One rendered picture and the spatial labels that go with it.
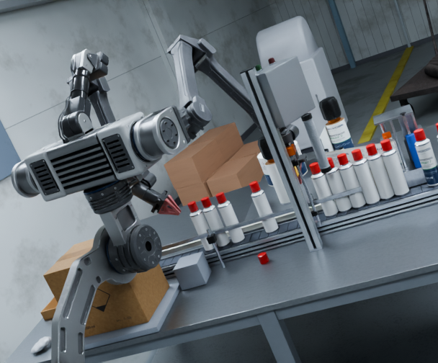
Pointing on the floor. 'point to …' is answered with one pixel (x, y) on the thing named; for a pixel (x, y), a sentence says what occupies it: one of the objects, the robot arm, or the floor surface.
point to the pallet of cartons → (215, 165)
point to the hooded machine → (313, 77)
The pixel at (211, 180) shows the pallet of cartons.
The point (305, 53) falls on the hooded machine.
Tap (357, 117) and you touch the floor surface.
